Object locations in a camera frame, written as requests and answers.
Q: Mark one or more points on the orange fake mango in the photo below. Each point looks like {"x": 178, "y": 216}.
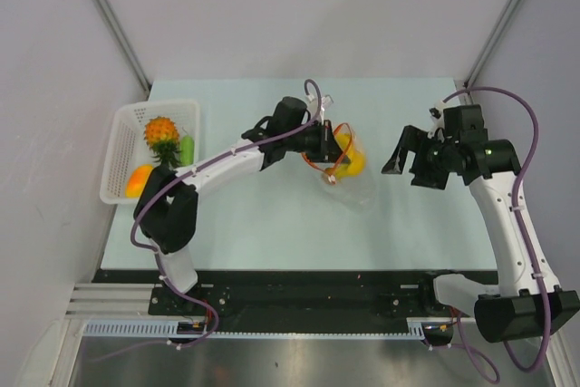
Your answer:
{"x": 138, "y": 181}

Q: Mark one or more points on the white plastic basket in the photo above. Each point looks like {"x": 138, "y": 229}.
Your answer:
{"x": 127, "y": 148}

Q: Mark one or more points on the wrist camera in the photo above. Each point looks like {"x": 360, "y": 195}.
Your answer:
{"x": 324, "y": 103}
{"x": 458, "y": 124}

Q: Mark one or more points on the orange fake pineapple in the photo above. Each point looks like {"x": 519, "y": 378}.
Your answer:
{"x": 162, "y": 138}

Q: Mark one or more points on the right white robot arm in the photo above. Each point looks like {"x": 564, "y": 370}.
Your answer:
{"x": 528, "y": 300}

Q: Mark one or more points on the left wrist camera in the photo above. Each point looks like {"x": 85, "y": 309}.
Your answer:
{"x": 324, "y": 103}

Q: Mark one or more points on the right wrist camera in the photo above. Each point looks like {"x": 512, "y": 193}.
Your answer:
{"x": 458, "y": 124}

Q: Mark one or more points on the green fake pepper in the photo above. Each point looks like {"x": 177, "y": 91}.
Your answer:
{"x": 187, "y": 149}

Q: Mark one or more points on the clear zip top bag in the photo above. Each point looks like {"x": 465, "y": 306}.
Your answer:
{"x": 348, "y": 180}

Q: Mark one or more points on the yellow fake banana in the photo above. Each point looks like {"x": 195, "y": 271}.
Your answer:
{"x": 335, "y": 173}

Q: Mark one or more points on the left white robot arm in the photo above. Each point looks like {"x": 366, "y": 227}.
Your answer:
{"x": 166, "y": 212}

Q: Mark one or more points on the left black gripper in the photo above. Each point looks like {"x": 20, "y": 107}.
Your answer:
{"x": 327, "y": 149}

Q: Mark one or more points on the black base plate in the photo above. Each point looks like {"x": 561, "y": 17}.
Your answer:
{"x": 302, "y": 302}

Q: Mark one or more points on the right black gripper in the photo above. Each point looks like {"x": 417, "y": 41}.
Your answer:
{"x": 412, "y": 140}

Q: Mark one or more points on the aluminium frame post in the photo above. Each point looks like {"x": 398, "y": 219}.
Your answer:
{"x": 500, "y": 27}
{"x": 123, "y": 43}

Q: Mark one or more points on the left aluminium frame post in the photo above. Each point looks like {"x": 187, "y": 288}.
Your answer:
{"x": 123, "y": 43}

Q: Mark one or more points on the right aluminium frame post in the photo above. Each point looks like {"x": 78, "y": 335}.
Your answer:
{"x": 500, "y": 27}

